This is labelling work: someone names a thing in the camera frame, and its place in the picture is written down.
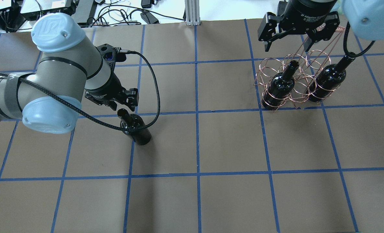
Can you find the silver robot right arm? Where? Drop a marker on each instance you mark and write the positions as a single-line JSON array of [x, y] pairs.
[[365, 17]]

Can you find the black electronics box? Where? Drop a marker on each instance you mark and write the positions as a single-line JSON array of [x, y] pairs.
[[32, 10]]

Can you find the dark wine bottle left slot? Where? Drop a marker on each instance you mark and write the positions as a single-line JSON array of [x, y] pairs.
[[328, 80]]

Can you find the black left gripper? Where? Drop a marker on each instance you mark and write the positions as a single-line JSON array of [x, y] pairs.
[[108, 88]]

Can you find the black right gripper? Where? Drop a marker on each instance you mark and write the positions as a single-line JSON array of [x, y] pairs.
[[308, 12]]

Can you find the dark wine bottle slot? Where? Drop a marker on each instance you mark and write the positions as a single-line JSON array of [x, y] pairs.
[[280, 87], [328, 80]]

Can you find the dark wine bottle right slot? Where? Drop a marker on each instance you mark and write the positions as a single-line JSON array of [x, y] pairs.
[[280, 87]]

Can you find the black power brick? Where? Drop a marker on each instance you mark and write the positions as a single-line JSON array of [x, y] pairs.
[[149, 18]]

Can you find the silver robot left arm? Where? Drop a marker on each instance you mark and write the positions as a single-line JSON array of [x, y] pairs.
[[71, 68]]

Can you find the dark wine bottle being moved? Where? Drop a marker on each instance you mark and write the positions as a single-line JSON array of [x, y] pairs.
[[131, 124]]

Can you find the aluminium frame post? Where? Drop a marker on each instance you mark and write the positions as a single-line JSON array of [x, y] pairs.
[[192, 13]]

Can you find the copper wire wine rack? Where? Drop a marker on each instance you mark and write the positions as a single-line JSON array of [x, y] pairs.
[[311, 64]]

